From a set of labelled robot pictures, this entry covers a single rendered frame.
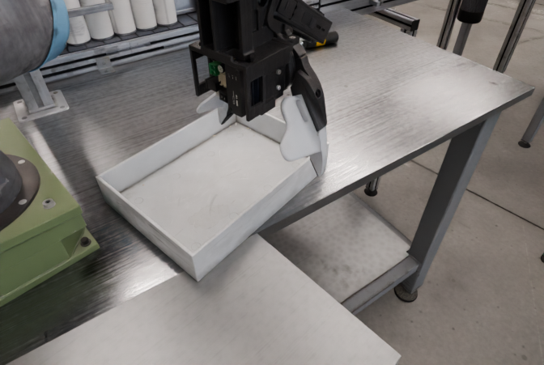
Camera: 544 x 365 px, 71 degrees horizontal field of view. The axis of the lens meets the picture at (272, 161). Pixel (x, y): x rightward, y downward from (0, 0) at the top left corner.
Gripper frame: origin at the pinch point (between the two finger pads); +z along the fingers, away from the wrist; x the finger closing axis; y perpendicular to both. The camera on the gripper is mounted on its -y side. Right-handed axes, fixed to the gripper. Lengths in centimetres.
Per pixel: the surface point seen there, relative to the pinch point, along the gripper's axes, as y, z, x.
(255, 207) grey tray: 3.2, 8.1, 0.1
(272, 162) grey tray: -8.5, 12.0, -7.0
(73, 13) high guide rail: -7, 0, -60
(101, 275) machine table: 20.5, 12.4, -9.4
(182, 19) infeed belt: -32, 7, -57
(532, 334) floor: -72, 96, 50
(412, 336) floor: -46, 95, 20
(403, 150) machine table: -25.6, 12.5, 7.5
